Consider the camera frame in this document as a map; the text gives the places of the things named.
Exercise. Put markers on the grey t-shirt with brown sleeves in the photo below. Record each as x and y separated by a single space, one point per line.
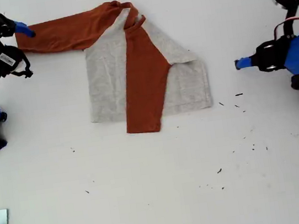
106 82

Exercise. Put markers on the black camera stalk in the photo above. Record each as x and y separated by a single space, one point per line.
289 28

